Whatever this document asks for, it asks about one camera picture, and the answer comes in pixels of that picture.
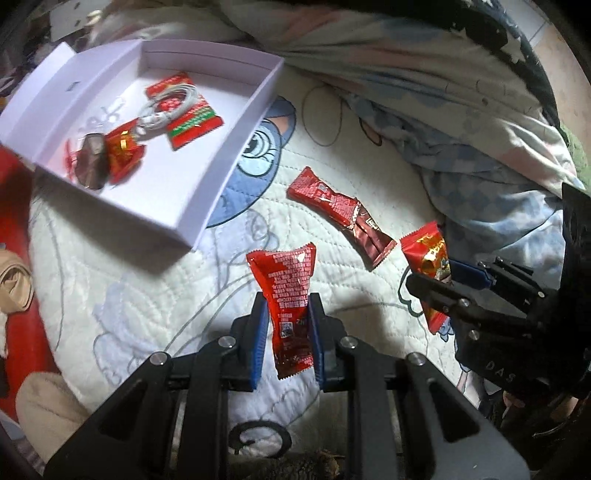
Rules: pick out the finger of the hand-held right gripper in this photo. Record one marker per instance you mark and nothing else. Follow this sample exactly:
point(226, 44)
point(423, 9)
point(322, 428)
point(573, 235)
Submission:
point(466, 273)
point(443, 296)

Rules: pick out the pastel patterned quilt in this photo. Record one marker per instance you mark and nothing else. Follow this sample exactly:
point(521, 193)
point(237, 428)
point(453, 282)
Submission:
point(415, 92)

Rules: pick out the red gold snack packet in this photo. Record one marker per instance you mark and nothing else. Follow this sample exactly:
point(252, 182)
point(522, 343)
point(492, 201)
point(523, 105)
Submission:
point(427, 256)

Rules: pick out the navy star blanket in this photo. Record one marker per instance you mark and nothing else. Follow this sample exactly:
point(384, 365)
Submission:
point(521, 37)

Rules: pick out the red green snack packet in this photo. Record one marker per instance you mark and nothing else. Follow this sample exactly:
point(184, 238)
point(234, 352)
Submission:
point(194, 121)

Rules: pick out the white gift box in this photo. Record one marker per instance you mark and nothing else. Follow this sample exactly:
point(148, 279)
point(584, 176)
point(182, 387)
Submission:
point(207, 152)

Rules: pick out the beige cloth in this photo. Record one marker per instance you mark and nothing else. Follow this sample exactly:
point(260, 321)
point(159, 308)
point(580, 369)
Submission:
point(46, 406)

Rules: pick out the brown fuzzy cloth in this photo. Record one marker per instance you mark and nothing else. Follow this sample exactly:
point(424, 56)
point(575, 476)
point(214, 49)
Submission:
point(300, 467)

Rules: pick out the small dark case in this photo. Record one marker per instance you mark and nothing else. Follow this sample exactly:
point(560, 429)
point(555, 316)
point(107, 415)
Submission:
point(90, 159)

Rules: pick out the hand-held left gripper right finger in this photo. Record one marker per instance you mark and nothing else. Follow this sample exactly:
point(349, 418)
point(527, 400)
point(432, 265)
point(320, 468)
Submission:
point(318, 344)

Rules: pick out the white cartoon bed sheet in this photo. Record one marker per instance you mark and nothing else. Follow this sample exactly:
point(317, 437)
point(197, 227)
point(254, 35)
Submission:
point(161, 300)

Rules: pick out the dark red candy bar packet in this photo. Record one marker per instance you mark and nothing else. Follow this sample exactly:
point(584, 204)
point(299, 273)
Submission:
point(374, 237)

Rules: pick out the red packet with white print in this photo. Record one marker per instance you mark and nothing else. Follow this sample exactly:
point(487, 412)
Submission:
point(286, 295)

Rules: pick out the red packet with gold ribbon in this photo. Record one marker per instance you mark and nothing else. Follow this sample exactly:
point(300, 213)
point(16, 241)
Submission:
point(122, 150)

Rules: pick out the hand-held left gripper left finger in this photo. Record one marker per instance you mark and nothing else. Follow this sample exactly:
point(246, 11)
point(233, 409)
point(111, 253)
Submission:
point(258, 341)

